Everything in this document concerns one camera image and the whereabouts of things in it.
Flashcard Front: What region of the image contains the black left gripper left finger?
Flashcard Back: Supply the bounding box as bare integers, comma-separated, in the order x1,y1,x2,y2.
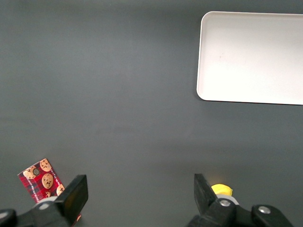
0,175,89,227

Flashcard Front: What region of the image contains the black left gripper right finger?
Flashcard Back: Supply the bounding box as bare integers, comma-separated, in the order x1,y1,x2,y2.
187,173,294,227

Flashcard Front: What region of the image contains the red cookie box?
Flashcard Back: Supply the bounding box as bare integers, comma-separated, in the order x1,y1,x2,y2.
17,158,82,223

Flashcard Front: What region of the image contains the white rectangular tray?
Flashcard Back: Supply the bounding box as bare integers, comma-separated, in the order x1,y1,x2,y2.
196,11,303,105

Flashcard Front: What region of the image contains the yellow lemon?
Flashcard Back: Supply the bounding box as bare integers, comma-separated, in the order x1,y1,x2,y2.
210,183,234,197

